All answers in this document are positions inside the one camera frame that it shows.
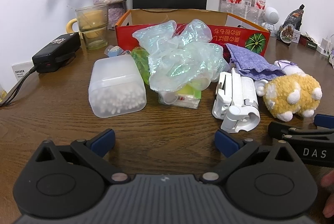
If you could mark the person's right hand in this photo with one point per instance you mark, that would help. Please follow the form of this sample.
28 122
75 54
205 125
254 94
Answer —
329 195

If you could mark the white charger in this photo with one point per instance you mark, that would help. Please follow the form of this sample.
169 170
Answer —
323 46

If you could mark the foil wrapper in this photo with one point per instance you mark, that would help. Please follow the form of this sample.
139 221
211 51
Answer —
114 51

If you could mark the white folding holder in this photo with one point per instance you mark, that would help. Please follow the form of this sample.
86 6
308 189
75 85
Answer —
242 93

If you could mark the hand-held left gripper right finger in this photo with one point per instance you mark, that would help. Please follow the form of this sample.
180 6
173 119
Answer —
227 143

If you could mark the orange cardboard box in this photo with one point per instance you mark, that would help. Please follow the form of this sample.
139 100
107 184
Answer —
125 33

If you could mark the purple fabric pouch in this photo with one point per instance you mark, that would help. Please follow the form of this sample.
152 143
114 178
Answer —
248 59

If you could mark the translucent cotton swab box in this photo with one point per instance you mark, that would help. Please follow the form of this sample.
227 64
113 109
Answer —
114 77

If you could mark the iridescent plastic bag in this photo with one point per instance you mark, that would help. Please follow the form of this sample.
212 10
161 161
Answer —
177 62

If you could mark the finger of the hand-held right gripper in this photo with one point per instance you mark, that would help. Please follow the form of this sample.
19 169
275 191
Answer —
325 120
279 130

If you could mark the white robot speaker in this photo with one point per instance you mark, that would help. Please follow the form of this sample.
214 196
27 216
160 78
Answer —
272 15

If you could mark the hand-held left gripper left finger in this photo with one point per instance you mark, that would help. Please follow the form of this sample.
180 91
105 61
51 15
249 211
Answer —
103 139

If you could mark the yellow and white plush toy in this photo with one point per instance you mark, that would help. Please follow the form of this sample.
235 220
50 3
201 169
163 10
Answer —
287 91

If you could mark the yellow mug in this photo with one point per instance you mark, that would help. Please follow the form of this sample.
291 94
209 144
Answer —
69 27

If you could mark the black food pouch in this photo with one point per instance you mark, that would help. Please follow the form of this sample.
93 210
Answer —
292 20

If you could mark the black device with stickers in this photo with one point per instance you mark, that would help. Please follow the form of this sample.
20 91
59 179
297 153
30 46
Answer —
52 54

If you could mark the small dark box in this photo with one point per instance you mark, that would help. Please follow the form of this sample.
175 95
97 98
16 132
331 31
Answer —
308 40

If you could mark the green plastic bottle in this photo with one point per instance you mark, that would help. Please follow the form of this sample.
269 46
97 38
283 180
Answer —
139 59

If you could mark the clear glass cup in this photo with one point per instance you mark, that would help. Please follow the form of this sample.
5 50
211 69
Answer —
103 12

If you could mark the green tissue pack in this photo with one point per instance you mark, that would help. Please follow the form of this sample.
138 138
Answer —
188 97

